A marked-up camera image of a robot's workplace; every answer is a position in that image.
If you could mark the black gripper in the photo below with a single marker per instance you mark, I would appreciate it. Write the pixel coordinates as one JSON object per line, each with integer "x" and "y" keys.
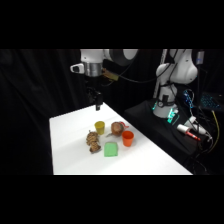
{"x": 91, "y": 89}

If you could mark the orange plastic cup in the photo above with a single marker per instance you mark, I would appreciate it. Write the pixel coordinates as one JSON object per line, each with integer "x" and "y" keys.
{"x": 127, "y": 138}

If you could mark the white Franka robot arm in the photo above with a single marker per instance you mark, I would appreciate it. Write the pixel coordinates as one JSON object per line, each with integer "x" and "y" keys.
{"x": 91, "y": 56}

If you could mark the yellow plastic cup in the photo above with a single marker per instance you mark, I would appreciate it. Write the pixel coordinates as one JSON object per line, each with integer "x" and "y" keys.
{"x": 99, "y": 128}

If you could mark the striped brown plush toy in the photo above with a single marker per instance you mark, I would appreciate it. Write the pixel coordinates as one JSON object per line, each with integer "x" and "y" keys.
{"x": 93, "y": 140}

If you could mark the green sponge block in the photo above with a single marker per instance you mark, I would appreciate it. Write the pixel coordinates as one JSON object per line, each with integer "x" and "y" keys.
{"x": 111, "y": 149}

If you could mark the black robot stand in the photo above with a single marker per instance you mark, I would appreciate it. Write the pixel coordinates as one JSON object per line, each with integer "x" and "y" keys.
{"x": 146, "y": 116}

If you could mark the black curtain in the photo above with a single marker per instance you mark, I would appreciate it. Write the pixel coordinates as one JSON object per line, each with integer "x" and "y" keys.
{"x": 33, "y": 106}

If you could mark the green lit control box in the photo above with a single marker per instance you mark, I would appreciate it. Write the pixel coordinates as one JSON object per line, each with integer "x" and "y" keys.
{"x": 173, "y": 116}

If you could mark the black vertical pole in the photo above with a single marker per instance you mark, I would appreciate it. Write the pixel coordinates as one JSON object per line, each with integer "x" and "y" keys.
{"x": 199, "y": 83}

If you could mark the tan wrist camera mount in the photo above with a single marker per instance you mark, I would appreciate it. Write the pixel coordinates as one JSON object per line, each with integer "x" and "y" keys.
{"x": 110, "y": 74}

